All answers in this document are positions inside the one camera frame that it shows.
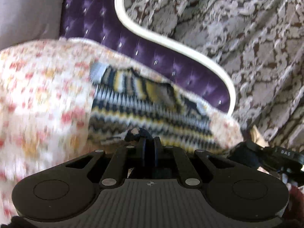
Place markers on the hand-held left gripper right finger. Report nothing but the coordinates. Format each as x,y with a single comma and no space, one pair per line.
156,153

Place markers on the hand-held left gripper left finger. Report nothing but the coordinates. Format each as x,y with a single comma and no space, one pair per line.
142,153

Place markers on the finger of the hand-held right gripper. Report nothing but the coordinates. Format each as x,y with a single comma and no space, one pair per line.
282,155

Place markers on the yellow navy patterned knit sweater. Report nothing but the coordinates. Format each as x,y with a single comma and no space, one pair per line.
142,114

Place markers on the beige cloth item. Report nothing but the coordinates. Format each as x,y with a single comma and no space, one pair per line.
258,135

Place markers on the floral quilted blanket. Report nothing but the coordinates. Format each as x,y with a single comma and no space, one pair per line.
42,95

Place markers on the brown silver damask curtain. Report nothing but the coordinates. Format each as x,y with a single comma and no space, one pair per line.
237,28

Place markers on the grey square pillow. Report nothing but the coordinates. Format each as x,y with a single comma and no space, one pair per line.
26,11

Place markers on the purple tufted sofa white frame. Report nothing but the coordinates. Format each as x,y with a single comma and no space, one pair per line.
95,16

